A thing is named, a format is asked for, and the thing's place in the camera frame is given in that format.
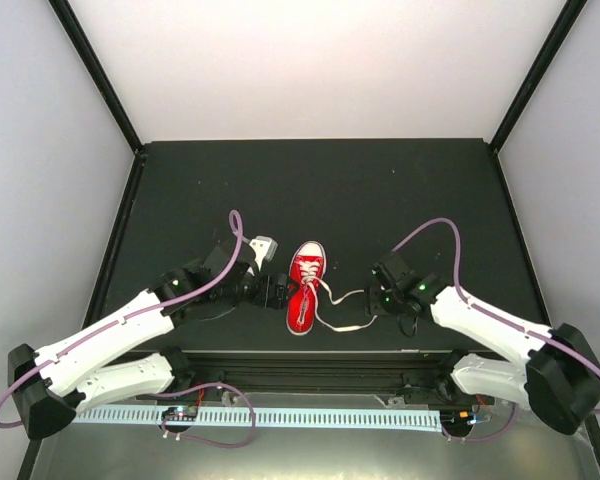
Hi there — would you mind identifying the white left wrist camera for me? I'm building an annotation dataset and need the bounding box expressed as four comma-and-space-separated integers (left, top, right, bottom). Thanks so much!
248, 236, 278, 277

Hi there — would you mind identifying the black aluminium frame post left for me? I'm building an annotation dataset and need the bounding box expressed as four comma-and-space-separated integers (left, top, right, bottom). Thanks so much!
48, 0, 143, 154

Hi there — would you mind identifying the black frame rail right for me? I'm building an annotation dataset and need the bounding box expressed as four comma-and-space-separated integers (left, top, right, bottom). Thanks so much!
487, 144, 600, 480

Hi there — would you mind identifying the black frame rail left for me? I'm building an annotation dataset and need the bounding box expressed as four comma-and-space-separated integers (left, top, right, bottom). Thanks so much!
17, 149, 149, 480

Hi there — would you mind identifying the white shoelace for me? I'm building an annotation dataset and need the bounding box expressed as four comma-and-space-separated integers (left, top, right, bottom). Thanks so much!
314, 278, 378, 333

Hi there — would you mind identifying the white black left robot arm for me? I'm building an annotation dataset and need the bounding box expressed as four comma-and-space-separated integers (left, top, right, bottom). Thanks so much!
7, 236, 299, 440

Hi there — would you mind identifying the black front mounting rail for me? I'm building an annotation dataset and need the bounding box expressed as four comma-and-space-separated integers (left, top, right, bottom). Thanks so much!
129, 349, 501, 406

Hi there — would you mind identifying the black aluminium frame post right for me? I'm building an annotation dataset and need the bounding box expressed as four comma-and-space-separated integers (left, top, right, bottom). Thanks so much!
490, 0, 588, 154

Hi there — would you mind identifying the left controller circuit board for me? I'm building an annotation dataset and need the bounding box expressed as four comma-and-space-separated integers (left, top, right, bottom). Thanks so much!
161, 406, 198, 422

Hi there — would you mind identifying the red canvas sneaker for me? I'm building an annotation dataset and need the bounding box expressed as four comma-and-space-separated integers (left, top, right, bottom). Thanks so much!
286, 241, 326, 336

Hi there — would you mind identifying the right controller circuit board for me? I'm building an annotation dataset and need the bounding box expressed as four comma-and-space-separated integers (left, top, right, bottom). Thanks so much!
441, 410, 490, 426

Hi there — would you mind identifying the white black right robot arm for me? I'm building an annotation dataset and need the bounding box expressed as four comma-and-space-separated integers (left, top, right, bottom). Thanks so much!
360, 253, 600, 435

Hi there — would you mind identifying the controller circuit board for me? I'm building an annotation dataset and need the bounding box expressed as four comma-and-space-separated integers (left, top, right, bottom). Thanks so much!
161, 406, 198, 422
441, 410, 490, 426

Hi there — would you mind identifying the black frame rail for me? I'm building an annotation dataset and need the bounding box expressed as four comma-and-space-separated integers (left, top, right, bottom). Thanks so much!
487, 144, 600, 480
17, 149, 149, 480

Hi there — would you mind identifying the white slotted cable duct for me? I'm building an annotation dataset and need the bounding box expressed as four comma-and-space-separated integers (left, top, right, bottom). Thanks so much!
74, 404, 442, 433

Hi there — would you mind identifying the black aluminium frame post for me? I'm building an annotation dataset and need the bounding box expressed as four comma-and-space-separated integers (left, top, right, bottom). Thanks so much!
490, 0, 588, 154
48, 0, 143, 154

